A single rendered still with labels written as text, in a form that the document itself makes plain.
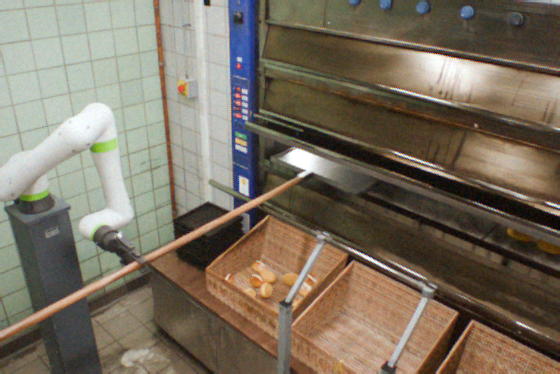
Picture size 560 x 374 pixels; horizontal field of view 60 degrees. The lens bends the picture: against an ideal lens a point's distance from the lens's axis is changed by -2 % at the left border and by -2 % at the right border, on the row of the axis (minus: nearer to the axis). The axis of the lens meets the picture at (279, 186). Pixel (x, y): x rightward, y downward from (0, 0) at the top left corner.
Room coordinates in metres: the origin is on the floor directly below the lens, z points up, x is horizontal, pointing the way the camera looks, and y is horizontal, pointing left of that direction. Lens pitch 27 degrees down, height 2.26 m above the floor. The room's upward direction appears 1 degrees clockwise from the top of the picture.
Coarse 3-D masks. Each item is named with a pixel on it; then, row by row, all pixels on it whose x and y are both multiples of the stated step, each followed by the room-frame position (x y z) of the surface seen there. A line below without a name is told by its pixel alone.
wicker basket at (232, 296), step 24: (240, 240) 2.22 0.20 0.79; (264, 240) 2.36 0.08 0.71; (288, 240) 2.26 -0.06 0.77; (312, 240) 2.17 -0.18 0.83; (216, 264) 2.09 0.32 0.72; (240, 264) 2.22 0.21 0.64; (288, 264) 2.21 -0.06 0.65; (336, 264) 1.97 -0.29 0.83; (216, 288) 2.00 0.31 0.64; (240, 288) 1.89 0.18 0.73; (288, 288) 2.08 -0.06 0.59; (312, 288) 1.83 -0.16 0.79; (240, 312) 1.88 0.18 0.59; (264, 312) 1.77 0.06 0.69
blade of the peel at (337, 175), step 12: (276, 156) 2.43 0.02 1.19; (288, 156) 2.46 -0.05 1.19; (300, 156) 2.46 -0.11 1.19; (312, 156) 2.46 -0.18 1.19; (300, 168) 2.27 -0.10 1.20; (312, 168) 2.31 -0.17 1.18; (324, 168) 2.31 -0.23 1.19; (336, 168) 2.31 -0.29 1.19; (348, 168) 2.32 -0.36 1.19; (324, 180) 2.17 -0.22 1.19; (336, 180) 2.18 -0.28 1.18; (348, 180) 2.18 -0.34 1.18; (360, 180) 2.18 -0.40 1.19; (372, 180) 2.16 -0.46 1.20
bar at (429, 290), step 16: (304, 224) 1.77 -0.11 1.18; (320, 240) 1.68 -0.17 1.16; (336, 240) 1.65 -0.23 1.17; (368, 256) 1.55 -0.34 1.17; (304, 272) 1.61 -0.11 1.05; (400, 272) 1.45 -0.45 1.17; (432, 288) 1.36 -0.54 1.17; (288, 304) 1.52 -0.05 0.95; (288, 320) 1.52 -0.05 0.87; (416, 320) 1.30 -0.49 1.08; (288, 336) 1.52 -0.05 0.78; (288, 352) 1.52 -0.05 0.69; (400, 352) 1.24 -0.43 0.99; (288, 368) 1.53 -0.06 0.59; (384, 368) 1.20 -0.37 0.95
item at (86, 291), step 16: (272, 192) 2.00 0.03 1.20; (240, 208) 1.85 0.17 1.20; (208, 224) 1.72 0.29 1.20; (176, 240) 1.60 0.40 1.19; (192, 240) 1.64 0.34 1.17; (144, 256) 1.49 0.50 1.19; (160, 256) 1.52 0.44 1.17; (128, 272) 1.41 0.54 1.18; (96, 288) 1.32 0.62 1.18; (64, 304) 1.23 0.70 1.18; (32, 320) 1.15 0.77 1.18; (0, 336) 1.08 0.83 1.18
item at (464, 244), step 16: (336, 192) 2.10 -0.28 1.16; (368, 208) 1.97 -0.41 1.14; (384, 208) 1.92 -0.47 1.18; (400, 208) 1.92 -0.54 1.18; (416, 224) 1.81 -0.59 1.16; (432, 224) 1.78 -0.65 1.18; (448, 240) 1.71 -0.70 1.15; (464, 240) 1.66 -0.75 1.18; (480, 240) 1.66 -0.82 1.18; (496, 256) 1.57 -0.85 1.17; (512, 256) 1.55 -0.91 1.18; (528, 272) 1.49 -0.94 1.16; (544, 272) 1.45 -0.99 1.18
